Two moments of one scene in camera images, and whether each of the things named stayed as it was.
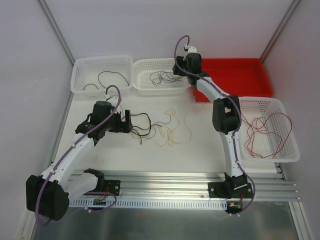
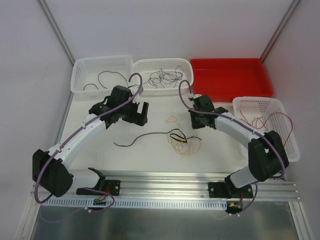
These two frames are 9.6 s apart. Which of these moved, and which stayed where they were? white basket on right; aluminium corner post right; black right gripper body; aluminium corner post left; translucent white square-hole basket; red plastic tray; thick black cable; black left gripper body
Moved: black left gripper body; black right gripper body
Stayed: thick black cable; aluminium corner post left; aluminium corner post right; translucent white square-hole basket; red plastic tray; white basket on right
